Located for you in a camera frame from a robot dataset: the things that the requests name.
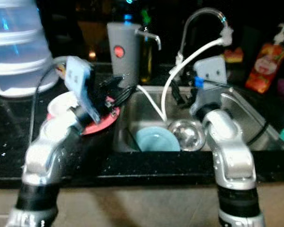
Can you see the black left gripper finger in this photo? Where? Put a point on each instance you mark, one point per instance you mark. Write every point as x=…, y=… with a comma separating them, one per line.
x=119, y=80
x=122, y=94

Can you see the pink plate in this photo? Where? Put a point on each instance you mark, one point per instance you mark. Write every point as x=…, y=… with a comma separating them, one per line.
x=104, y=124

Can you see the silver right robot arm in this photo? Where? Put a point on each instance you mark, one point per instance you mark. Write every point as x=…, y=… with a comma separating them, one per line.
x=232, y=156

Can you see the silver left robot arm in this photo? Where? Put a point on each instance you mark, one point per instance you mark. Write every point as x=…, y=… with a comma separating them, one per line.
x=42, y=161

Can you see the stainless steel sink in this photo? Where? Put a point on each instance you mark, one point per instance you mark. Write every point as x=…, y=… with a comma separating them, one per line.
x=146, y=106

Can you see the grey water filter with tap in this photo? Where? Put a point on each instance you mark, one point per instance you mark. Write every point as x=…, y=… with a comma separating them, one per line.
x=123, y=52

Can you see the green-capped oil bottle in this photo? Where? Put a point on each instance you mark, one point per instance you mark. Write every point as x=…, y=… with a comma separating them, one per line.
x=146, y=54

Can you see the clear glass bowl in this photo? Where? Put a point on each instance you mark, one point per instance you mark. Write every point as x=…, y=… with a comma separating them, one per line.
x=188, y=135

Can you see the light blue plate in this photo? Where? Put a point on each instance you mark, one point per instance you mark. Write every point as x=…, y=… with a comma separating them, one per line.
x=154, y=141

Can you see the red and yellow sponge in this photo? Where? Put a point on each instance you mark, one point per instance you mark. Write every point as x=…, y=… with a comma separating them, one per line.
x=233, y=55

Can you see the curved chrome faucet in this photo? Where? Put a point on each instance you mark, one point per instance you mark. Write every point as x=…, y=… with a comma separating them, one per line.
x=201, y=12

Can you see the red soap pouch with pump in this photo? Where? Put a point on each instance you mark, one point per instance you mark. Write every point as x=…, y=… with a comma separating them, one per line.
x=267, y=66

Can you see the white tiered plastic container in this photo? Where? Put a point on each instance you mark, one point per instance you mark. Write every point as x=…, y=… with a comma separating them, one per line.
x=19, y=47

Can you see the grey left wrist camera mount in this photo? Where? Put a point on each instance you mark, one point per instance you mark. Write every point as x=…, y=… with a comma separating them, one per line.
x=79, y=78

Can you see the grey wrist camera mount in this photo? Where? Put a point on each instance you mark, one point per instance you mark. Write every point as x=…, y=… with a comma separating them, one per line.
x=79, y=78
x=209, y=75

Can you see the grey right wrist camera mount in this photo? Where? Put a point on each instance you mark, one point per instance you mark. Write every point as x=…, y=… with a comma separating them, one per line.
x=209, y=75

